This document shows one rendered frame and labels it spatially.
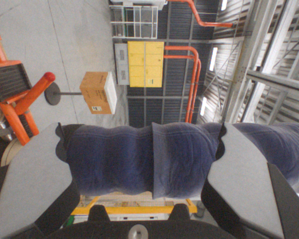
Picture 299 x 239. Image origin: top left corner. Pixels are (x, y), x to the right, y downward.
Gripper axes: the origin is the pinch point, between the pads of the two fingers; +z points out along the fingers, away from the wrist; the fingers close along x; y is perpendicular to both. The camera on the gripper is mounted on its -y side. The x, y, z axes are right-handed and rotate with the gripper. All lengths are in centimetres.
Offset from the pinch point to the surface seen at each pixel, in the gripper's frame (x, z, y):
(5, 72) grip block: -31.8, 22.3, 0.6
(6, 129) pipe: -37.8, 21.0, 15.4
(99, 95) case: -70, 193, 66
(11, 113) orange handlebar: -32.7, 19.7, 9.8
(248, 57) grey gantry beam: 152, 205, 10
